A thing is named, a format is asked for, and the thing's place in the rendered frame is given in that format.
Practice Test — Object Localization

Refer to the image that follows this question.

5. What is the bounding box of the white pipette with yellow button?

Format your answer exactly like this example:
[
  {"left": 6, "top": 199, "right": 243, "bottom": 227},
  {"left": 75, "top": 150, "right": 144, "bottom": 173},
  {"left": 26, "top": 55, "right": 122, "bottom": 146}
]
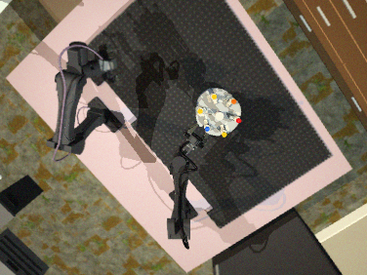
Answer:
[
  {"left": 198, "top": 106, "right": 208, "bottom": 114},
  {"left": 210, "top": 93, "right": 217, "bottom": 103}
]

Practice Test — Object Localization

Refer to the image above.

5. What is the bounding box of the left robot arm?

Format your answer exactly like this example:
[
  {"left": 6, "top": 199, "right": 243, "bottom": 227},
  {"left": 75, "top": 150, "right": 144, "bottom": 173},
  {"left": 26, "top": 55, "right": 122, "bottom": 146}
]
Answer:
[{"left": 46, "top": 47, "right": 123, "bottom": 155}]

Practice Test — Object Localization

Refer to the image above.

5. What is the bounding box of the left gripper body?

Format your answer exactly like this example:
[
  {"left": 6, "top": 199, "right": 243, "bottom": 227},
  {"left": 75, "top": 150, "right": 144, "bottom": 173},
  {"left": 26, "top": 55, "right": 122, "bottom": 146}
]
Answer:
[{"left": 88, "top": 44, "right": 116, "bottom": 85}]

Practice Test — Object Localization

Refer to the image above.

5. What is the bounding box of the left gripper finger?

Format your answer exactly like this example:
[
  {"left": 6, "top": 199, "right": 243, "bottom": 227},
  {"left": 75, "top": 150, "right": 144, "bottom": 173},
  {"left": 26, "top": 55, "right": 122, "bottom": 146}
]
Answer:
[
  {"left": 114, "top": 71, "right": 129, "bottom": 82},
  {"left": 104, "top": 44, "right": 119, "bottom": 52}
]

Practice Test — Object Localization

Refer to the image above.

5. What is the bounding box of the white pipette with blue push button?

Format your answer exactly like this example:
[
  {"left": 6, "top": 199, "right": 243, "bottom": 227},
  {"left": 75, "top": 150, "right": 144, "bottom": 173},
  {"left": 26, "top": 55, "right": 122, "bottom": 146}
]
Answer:
[{"left": 204, "top": 119, "right": 210, "bottom": 132}]

